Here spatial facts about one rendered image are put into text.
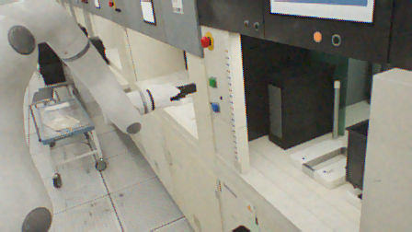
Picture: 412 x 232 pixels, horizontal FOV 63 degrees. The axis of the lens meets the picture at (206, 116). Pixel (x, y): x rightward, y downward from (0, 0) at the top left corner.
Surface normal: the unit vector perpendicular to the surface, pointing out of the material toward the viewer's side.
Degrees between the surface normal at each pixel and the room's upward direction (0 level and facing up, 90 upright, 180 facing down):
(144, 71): 90
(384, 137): 90
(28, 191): 62
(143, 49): 90
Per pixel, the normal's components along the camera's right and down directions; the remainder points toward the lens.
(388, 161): -0.89, 0.28
